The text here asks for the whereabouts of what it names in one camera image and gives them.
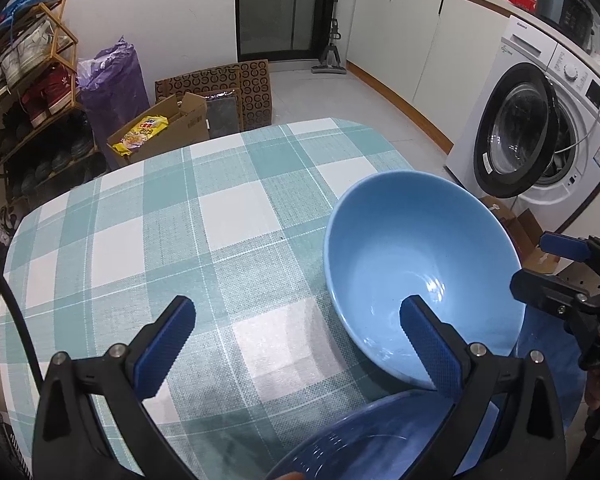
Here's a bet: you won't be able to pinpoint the purple plastic bag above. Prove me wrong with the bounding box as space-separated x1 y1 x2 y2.
76 36 152 147

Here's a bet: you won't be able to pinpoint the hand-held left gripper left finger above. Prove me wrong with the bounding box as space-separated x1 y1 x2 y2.
32 295 197 480

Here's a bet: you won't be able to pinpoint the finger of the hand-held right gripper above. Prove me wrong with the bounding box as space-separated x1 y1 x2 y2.
510 267 600 322
539 231 600 267

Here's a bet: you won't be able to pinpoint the black-framed glass sliding door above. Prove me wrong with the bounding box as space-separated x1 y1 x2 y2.
234 0 342 64

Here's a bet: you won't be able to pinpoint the light blue bowl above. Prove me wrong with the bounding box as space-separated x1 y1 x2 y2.
324 170 527 392

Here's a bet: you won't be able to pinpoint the teal checked tablecloth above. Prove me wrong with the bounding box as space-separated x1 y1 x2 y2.
0 117 421 480

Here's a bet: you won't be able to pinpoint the yellow snack packet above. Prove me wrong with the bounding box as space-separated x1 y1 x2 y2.
111 115 171 157

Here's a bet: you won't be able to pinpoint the small brown cardboard box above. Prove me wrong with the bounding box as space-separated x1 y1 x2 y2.
480 195 562 275

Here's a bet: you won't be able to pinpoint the wooden shoe rack with shoes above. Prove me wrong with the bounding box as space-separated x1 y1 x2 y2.
0 0 106 196

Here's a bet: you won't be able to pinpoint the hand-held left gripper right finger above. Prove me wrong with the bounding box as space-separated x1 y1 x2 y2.
399 294 567 480

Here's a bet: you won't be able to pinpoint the person's right hand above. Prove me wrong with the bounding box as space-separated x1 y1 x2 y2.
584 367 600 412

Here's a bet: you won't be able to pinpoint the white base cabinets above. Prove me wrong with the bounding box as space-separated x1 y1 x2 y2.
346 0 512 157

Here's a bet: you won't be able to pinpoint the black pressure cooker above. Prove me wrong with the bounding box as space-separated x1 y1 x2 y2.
534 0 597 37

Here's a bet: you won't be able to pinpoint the patterned flat cardboard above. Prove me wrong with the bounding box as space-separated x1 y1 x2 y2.
154 59 274 134

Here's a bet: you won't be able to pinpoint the dark blue bowl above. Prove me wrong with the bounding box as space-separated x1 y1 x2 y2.
265 305 581 480

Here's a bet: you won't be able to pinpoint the silver foil tray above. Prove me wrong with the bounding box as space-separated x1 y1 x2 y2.
206 88 242 137

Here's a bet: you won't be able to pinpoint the open cardboard box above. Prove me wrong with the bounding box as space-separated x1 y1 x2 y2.
106 91 212 169

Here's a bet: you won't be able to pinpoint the white washing machine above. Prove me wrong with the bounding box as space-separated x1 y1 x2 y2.
444 19 600 233

